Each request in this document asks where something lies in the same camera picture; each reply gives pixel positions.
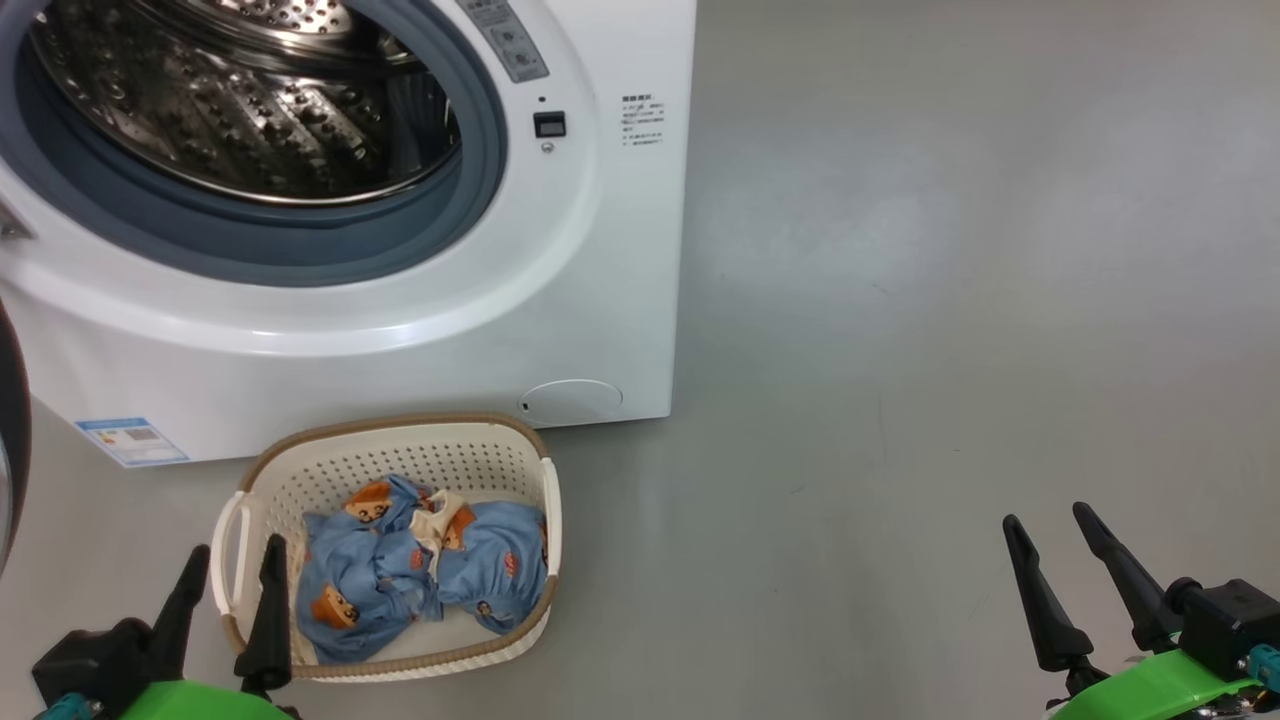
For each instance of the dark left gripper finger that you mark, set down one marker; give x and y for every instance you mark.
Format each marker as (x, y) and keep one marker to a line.
(178, 630)
(268, 640)

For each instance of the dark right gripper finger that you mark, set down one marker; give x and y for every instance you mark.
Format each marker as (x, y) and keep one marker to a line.
(1050, 620)
(1135, 595)

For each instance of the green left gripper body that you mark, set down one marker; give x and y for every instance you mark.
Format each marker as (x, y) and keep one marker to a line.
(200, 703)

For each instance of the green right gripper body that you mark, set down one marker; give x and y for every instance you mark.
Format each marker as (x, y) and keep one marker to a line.
(1160, 690)

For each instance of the blue bear print garment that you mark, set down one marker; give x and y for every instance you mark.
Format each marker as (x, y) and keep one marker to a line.
(495, 570)
(350, 570)

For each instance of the round black glass washer door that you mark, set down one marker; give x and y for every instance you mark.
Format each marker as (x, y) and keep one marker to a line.
(12, 440)

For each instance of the metal door hinge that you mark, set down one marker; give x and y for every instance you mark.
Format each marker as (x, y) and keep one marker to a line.
(12, 225)

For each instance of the white front-load washing machine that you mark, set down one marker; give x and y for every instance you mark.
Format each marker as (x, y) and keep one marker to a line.
(560, 300)

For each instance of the stainless steel washing machine drum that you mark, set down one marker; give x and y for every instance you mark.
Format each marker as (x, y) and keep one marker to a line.
(230, 120)

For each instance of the black door latch slot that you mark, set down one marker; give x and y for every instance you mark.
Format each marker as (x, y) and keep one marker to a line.
(549, 125)

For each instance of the blue energy label sticker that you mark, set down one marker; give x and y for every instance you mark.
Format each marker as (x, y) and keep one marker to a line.
(130, 442)

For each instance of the cream perforated laundry basket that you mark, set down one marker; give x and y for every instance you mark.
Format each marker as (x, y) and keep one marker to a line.
(400, 455)

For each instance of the round white filter cover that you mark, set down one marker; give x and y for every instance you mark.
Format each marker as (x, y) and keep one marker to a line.
(570, 401)

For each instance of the black text notice sticker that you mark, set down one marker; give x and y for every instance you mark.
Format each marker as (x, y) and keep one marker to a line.
(642, 122)

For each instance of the grey warning label sticker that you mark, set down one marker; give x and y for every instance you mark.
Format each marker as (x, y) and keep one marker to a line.
(510, 40)

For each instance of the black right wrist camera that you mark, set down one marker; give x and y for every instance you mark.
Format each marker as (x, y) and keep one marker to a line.
(1235, 620)

